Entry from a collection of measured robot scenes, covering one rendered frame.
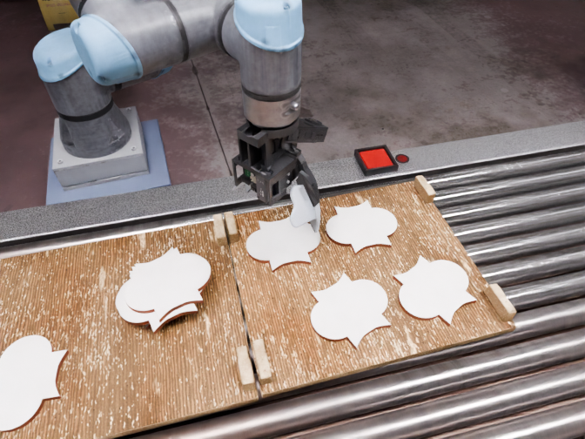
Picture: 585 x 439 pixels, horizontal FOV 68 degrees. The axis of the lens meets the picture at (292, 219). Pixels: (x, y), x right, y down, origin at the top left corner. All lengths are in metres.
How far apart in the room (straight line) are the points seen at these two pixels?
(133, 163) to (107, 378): 0.51
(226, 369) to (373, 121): 2.23
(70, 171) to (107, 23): 0.57
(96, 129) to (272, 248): 0.48
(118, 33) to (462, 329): 0.62
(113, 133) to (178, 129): 1.68
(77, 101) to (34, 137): 1.99
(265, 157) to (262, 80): 0.11
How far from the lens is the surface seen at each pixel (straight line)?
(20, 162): 2.82
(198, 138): 2.61
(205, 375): 0.68
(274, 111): 0.55
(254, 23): 0.50
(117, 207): 0.95
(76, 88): 0.98
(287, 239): 0.78
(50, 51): 0.98
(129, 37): 0.54
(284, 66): 0.52
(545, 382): 0.77
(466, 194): 0.97
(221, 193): 0.92
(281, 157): 0.62
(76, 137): 1.04
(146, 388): 0.69
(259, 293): 0.73
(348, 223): 0.82
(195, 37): 0.56
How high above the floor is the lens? 1.55
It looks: 48 degrees down
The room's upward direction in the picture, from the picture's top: straight up
